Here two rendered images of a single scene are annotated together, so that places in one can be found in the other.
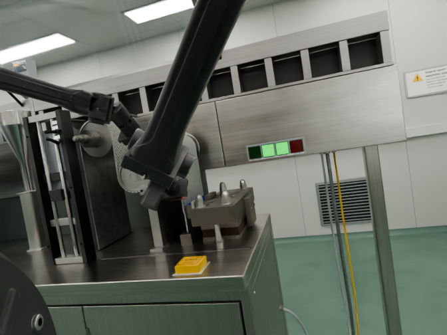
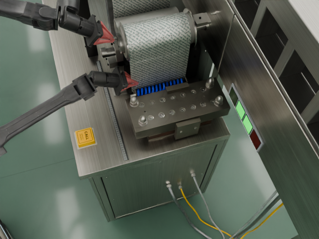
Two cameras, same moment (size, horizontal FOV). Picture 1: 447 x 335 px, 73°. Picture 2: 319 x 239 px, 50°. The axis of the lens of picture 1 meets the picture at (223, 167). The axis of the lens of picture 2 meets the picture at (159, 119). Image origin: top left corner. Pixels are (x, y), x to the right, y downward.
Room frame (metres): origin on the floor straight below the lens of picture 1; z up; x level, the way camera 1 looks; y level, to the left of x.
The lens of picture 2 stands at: (0.72, -0.57, 2.20)
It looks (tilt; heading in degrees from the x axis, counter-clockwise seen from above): 60 degrees down; 55
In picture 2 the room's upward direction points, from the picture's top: 3 degrees clockwise
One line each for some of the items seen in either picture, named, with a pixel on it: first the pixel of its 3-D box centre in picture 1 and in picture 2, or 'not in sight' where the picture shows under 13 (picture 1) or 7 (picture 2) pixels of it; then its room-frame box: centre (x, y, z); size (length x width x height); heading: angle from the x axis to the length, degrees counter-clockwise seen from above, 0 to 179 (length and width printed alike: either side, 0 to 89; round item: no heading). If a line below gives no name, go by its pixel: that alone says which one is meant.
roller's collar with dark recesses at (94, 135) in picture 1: (90, 139); not in sight; (1.14, 0.47, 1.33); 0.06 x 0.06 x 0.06; 75
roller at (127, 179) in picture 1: (148, 172); (147, 27); (1.25, 0.31, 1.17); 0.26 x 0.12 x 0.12; 165
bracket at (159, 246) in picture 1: (152, 207); (116, 70); (1.07, 0.27, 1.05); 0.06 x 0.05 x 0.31; 165
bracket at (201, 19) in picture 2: not in sight; (201, 19); (1.39, 0.15, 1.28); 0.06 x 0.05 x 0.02; 165
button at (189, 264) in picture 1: (191, 264); (85, 137); (0.83, 0.13, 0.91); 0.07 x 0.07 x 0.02; 75
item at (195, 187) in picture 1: (191, 183); (159, 71); (1.20, 0.14, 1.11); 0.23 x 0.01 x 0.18; 165
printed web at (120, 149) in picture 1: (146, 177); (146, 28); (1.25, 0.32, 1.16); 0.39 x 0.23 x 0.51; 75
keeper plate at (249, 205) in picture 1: (251, 209); (187, 129); (1.20, -0.08, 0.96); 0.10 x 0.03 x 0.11; 165
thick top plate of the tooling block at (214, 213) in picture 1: (226, 203); (177, 107); (1.21, 0.01, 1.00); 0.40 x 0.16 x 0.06; 165
